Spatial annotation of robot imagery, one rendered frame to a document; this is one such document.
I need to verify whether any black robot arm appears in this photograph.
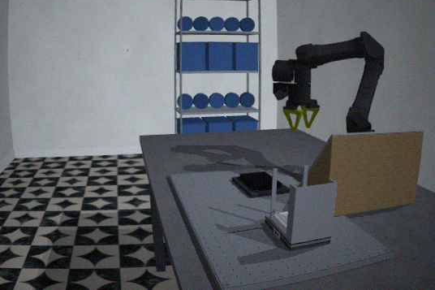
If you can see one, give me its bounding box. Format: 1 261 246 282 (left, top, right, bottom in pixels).
272 32 385 132

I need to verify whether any white well plate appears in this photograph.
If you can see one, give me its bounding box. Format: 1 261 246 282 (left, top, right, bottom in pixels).
271 211 288 234

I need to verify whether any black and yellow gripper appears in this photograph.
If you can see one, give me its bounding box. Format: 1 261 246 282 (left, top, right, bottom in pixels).
283 84 320 132

